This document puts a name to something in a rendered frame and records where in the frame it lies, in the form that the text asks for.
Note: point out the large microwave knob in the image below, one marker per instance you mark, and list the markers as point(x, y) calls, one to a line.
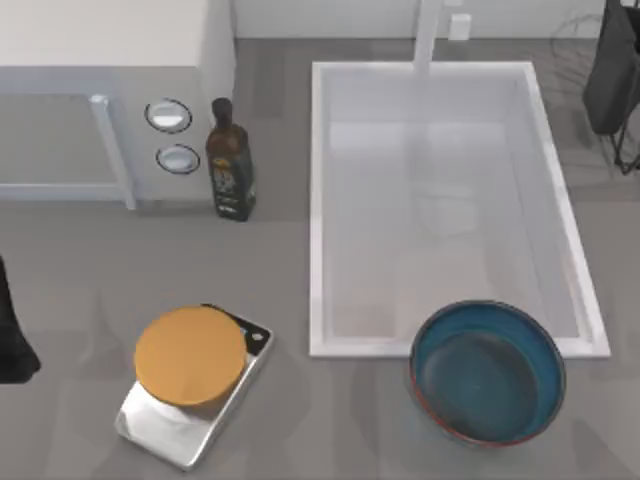
point(168, 115)

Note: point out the orange round lid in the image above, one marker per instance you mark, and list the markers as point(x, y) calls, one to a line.
point(190, 355)

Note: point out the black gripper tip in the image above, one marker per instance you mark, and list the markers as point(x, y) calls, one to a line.
point(11, 330)

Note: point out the white wall socket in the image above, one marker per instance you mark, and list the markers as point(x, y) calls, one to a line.
point(459, 26)

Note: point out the small microwave knob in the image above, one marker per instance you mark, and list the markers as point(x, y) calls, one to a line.
point(177, 159)

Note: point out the white sink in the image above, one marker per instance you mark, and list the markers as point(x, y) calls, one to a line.
point(440, 210)

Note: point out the pale microwave oven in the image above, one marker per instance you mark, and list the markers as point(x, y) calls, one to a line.
point(105, 45)

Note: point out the blue bowl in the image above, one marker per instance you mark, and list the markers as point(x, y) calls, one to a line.
point(487, 372)

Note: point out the tall white tap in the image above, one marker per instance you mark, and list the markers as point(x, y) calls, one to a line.
point(428, 35)

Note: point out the microwave oven door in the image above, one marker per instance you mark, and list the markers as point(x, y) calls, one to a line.
point(55, 145)

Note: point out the dark glass bottle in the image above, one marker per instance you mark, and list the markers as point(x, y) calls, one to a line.
point(230, 165)

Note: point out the silver kitchen scale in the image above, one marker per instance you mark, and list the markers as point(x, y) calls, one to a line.
point(200, 420)

